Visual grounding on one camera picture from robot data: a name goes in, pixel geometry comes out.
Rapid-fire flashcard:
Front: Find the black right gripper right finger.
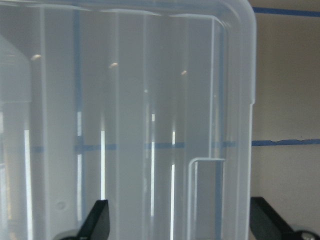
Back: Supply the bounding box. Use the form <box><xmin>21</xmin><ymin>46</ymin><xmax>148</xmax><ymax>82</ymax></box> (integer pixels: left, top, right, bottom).
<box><xmin>249</xmin><ymin>196</ymin><xmax>320</xmax><ymax>240</ymax></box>

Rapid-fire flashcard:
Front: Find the clear plastic box lid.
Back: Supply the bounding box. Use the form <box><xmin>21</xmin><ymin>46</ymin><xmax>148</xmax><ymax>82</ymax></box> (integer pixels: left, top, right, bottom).
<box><xmin>0</xmin><ymin>0</ymin><xmax>256</xmax><ymax>240</ymax></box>

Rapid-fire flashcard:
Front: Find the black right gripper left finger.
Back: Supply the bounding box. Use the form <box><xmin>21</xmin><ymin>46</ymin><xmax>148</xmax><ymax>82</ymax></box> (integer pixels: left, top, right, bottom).
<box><xmin>53</xmin><ymin>199</ymin><xmax>111</xmax><ymax>240</ymax></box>

